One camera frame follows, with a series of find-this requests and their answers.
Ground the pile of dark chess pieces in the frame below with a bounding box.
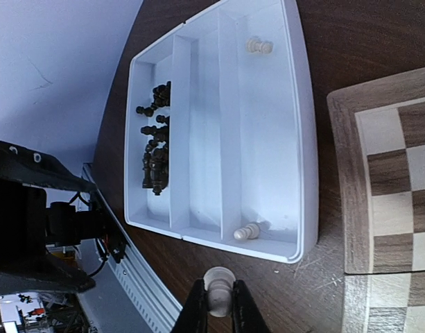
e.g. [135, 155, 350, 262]
[135, 81, 171, 196]

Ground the light pawn tray corner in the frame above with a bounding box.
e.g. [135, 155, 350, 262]
[233, 223, 261, 241]

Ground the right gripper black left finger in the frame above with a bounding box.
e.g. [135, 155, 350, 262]
[172, 278, 208, 333]

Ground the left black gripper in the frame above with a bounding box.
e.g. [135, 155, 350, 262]
[0, 141, 96, 295]

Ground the white plastic compartment tray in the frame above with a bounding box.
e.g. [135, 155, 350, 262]
[123, 1, 318, 264]

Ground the light pawn in tray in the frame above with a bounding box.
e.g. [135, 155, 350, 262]
[245, 37, 274, 55]

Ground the wooden chess board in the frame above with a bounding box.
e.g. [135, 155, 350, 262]
[327, 67, 425, 332]

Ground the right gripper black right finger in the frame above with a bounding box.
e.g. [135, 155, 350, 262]
[232, 280, 270, 333]

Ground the light pawn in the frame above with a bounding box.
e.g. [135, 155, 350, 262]
[203, 266, 236, 318]
[245, 37, 274, 55]

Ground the front aluminium frame rail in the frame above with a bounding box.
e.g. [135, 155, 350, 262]
[76, 162, 184, 333]

